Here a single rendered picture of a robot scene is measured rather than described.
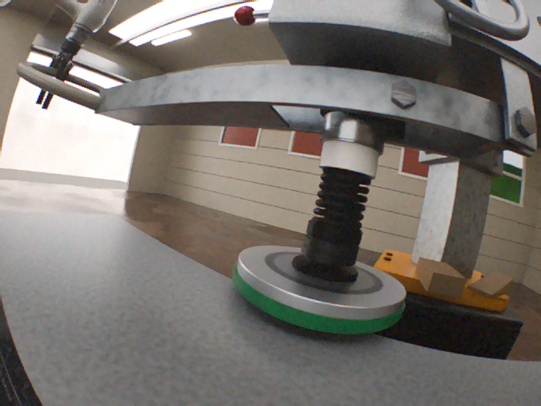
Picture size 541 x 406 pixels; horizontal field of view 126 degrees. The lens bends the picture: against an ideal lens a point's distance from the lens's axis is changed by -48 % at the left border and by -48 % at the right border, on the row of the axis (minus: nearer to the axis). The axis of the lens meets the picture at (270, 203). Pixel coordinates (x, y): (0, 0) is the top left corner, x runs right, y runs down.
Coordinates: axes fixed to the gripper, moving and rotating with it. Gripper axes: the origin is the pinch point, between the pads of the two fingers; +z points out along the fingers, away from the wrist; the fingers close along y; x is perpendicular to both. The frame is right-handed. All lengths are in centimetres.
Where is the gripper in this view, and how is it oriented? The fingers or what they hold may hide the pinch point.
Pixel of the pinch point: (44, 97)
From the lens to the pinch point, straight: 96.8
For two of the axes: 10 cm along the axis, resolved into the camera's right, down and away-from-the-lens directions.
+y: 8.5, 5.1, 1.2
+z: -5.2, 8.5, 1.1
